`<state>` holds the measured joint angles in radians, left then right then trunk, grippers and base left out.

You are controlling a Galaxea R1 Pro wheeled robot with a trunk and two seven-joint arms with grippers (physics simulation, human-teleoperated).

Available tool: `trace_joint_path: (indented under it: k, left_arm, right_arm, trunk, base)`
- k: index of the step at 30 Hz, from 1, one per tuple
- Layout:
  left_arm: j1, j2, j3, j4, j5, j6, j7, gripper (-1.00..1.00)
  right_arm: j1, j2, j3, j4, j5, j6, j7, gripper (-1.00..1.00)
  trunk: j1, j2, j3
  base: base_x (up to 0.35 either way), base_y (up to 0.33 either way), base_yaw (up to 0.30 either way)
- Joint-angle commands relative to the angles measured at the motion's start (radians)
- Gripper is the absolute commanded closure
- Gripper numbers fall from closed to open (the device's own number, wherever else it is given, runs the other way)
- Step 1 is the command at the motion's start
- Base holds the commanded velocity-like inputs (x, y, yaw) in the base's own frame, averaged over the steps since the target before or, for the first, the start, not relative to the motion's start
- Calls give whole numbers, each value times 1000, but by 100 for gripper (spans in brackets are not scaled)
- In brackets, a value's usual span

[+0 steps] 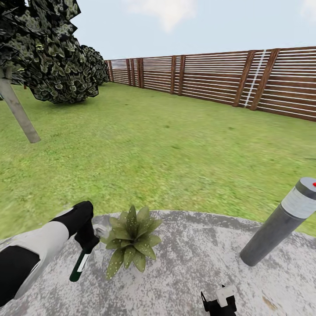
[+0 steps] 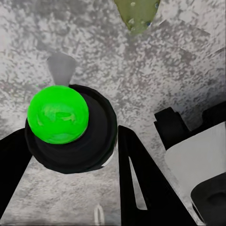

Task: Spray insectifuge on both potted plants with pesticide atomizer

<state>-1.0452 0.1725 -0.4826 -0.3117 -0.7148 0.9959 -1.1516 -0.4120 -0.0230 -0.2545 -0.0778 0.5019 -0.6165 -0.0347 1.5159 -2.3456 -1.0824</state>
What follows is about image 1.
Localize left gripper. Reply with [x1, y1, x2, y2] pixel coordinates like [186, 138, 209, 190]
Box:
[75, 227, 100, 252]

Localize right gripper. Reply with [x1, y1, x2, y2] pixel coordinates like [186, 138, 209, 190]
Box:
[203, 296, 237, 316]

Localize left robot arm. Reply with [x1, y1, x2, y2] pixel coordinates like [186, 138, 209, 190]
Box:
[0, 201, 110, 309]

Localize insectifuge atomizer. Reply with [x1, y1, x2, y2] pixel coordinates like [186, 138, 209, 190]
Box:
[69, 247, 90, 281]

